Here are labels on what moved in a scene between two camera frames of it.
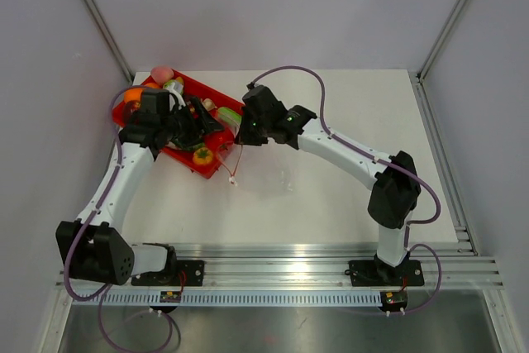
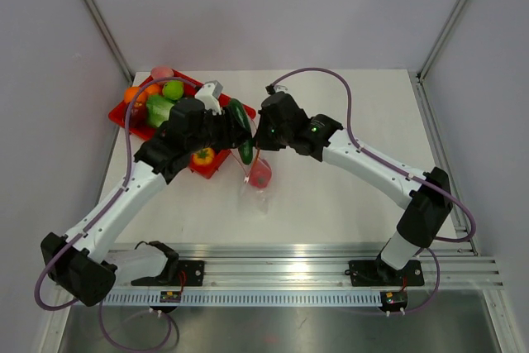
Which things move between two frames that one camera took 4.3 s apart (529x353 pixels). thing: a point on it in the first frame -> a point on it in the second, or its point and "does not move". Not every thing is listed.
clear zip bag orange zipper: x=227 y=128 -> x=253 y=200
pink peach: x=162 y=74 does not move
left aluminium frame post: x=97 y=18 does not move
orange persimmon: x=202 y=156 does not move
